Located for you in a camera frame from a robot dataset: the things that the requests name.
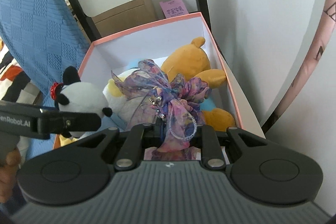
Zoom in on black and white panda plush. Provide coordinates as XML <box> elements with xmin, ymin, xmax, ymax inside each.
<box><xmin>53</xmin><ymin>66</ymin><xmax>113</xmax><ymax>139</ymax></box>

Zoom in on red lion dance figurine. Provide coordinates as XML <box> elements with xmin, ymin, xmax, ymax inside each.
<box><xmin>50</xmin><ymin>82</ymin><xmax>64</xmax><ymax>100</ymax></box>

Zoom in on person's left hand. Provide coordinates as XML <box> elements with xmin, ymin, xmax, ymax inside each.
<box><xmin>0</xmin><ymin>148</ymin><xmax>21</xmax><ymax>203</ymax></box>

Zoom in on cream black striped blanket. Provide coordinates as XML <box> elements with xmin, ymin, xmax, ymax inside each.
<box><xmin>1</xmin><ymin>41</ymin><xmax>41</xmax><ymax>165</ymax></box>

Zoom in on white duck plush blue hat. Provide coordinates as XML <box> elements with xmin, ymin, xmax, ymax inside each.
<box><xmin>103</xmin><ymin>68</ymin><xmax>157</xmax><ymax>131</ymax></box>

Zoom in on brown bear plush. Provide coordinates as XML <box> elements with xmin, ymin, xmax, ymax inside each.
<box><xmin>161</xmin><ymin>37</ymin><xmax>236</xmax><ymax>132</ymax></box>

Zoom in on blue textured pillow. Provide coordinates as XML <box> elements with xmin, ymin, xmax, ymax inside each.
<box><xmin>0</xmin><ymin>0</ymin><xmax>91</xmax><ymax>162</ymax></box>

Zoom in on pink storage box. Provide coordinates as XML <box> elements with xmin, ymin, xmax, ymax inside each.
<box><xmin>79</xmin><ymin>12</ymin><xmax>264</xmax><ymax>137</ymax></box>

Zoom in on brown cardboard box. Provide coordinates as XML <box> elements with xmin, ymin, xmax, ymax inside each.
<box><xmin>92</xmin><ymin>0</ymin><xmax>158</xmax><ymax>37</ymax></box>

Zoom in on pink paper package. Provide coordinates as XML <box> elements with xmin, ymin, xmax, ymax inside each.
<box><xmin>159</xmin><ymin>0</ymin><xmax>189</xmax><ymax>18</ymax></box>

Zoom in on round white table black rim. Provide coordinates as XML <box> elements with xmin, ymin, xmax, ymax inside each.
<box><xmin>207</xmin><ymin>0</ymin><xmax>325</xmax><ymax>124</ymax></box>

